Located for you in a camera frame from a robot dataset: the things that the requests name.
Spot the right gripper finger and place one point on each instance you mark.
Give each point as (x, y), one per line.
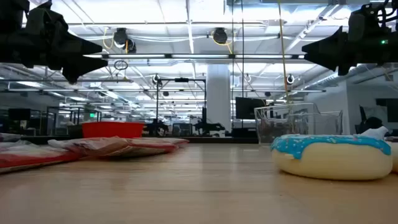
(326, 45)
(335, 63)

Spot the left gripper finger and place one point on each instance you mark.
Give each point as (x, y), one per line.
(77, 67)
(77, 45)

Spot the red popcorn packet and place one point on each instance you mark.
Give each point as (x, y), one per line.
(177, 141)
(31, 155)
(109, 146)

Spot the blue frosted toy donut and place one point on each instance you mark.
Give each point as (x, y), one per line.
(331, 158)

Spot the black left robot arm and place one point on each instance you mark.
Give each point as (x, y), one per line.
(9, 46)

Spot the black background robot arm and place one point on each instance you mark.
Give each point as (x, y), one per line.
(155, 127)
(203, 126)

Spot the black plastic basket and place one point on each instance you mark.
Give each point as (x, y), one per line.
(76, 130)

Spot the clear plastic bin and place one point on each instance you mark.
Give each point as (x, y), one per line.
(298, 121)

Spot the person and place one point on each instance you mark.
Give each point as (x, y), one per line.
(371, 123)

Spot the red plastic mesh basket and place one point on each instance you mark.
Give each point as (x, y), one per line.
(112, 129)

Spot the black shelf unit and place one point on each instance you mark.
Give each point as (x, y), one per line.
(18, 115)

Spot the black monitor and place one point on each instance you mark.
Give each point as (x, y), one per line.
(247, 108)

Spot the white building pillar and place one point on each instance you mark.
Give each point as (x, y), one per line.
(218, 99)

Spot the silver ceiling air duct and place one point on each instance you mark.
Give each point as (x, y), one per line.
(329, 80)

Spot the dark wall screen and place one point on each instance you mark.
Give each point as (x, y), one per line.
(388, 109)

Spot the black metal frame rig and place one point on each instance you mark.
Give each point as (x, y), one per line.
(157, 105)

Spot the black aluminium table frame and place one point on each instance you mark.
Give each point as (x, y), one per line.
(217, 140)

